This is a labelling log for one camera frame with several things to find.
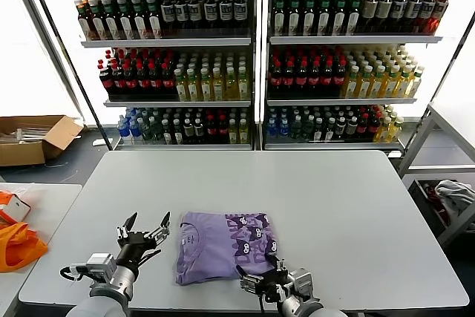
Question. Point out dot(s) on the orange yellow juice bottle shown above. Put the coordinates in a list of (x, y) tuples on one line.
[(415, 84), (397, 128), (377, 85), (352, 85), (390, 84), (364, 85), (403, 84), (384, 130)]

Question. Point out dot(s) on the blue water bottle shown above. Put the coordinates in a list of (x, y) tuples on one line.
[(273, 131), (285, 131), (135, 130), (124, 131)]

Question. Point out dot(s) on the dark tea bottle green neck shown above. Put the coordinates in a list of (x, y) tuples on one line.
[(279, 16), (325, 16), (140, 23), (112, 24), (99, 24), (310, 16), (354, 16), (154, 22), (340, 16), (126, 23), (294, 16)]

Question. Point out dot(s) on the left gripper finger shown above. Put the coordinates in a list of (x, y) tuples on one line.
[(130, 222), (165, 220)]

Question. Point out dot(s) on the orange fabric bag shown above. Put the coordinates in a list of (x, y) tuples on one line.
[(18, 250)]

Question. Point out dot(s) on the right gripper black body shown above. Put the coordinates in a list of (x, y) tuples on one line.
[(272, 285)]

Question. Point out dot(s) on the purple T-shirt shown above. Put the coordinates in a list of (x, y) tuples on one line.
[(208, 254)]

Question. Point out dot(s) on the black storage crate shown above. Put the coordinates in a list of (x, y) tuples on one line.
[(417, 191)]

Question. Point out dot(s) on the white packing material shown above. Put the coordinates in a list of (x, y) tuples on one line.
[(22, 132)]

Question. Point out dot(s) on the grey metal frame table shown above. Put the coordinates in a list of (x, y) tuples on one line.
[(418, 135)]

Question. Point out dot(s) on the red crumpled garment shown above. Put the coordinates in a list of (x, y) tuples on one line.
[(428, 191)]

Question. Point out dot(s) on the pale yellow juice bottle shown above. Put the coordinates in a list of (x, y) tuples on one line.
[(231, 87), (219, 88), (181, 89), (193, 89), (244, 87), (234, 132), (244, 132), (206, 88)]

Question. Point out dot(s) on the grey white crumpled garment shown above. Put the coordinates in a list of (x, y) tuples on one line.
[(451, 191)]

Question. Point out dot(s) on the grey metal shelf unit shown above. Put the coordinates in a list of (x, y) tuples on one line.
[(354, 39), (169, 42)]

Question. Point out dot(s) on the wrist camera silver box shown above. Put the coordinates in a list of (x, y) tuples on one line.
[(302, 280), (101, 263)]

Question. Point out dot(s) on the small orange white box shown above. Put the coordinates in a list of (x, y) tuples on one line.
[(16, 208)]

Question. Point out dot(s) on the dark bottle beige label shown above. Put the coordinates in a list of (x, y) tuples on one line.
[(369, 13), (384, 13)]

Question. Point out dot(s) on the black slanted pole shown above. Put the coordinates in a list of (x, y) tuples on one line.
[(67, 53)]

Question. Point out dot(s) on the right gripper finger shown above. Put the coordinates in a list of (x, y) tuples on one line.
[(280, 265), (250, 281)]

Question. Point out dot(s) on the cola bottle red cap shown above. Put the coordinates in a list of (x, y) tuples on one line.
[(327, 79), (223, 130), (212, 130), (340, 79), (168, 81), (107, 81), (276, 79), (143, 82), (156, 82), (364, 126), (131, 82), (289, 79), (375, 124), (302, 79), (315, 79), (118, 82)]

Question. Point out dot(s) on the open cardboard box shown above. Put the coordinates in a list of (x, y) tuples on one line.
[(22, 154)]

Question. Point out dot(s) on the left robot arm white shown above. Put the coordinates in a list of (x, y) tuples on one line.
[(118, 283)]

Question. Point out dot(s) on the right wrist camera silver box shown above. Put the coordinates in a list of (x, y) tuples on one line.
[(302, 280)]

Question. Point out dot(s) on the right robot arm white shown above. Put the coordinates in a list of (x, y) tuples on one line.
[(297, 307)]

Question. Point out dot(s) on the left wrist camera silver box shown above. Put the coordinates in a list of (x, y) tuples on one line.
[(101, 263)]

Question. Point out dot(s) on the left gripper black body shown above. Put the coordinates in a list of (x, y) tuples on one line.
[(134, 242)]

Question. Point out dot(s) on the dark bottle white blue label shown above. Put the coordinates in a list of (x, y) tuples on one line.
[(240, 11), (413, 12), (168, 13), (399, 12), (182, 13), (211, 12), (226, 11), (195, 12)]

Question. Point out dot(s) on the small white floor object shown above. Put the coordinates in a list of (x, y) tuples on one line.
[(99, 142)]

